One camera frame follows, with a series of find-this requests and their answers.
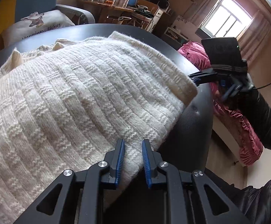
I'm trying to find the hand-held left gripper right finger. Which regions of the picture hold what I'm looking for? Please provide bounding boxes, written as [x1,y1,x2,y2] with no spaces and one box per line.
[142,139,250,224]

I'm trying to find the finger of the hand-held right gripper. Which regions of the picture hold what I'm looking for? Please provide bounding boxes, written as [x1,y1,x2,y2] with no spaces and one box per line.
[188,69,218,86]

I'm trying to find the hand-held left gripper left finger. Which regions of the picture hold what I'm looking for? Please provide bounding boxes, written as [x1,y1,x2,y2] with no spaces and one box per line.
[14,139,126,224]

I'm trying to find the cream knitted scarf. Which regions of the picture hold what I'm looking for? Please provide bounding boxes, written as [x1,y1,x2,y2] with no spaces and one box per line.
[0,31,198,217]

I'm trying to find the person's right forearm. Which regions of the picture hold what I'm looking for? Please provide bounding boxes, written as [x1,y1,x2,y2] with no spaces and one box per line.
[238,89,271,153]

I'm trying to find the person's right hand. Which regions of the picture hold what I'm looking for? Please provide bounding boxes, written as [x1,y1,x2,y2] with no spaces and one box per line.
[225,91,244,110]

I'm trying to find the pink ruffled bedspread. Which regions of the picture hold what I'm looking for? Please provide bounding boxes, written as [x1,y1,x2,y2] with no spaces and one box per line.
[177,41,264,166]

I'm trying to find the small barred window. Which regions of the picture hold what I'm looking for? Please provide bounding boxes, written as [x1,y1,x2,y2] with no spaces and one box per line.
[196,0,253,39]

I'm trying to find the white low shelf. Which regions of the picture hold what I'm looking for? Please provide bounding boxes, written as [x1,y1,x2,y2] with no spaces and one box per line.
[163,15,196,44]

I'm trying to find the white cabinet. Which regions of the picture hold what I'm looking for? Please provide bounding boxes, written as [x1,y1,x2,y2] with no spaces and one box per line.
[149,7,171,33]

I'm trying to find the dark green bag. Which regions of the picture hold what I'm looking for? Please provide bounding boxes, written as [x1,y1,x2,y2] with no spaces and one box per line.
[134,5,155,19]

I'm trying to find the person's black puffer jacket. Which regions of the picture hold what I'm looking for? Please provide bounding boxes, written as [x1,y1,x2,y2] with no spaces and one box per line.
[205,164,271,224]

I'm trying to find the wooden table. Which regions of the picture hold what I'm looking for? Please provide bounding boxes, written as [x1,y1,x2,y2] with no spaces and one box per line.
[79,0,136,26]

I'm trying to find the grey deer print cushion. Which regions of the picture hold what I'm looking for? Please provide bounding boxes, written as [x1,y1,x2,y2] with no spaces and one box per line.
[1,10,75,47]

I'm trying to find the black cable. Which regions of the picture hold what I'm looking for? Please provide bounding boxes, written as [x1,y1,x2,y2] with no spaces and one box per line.
[253,80,271,90]

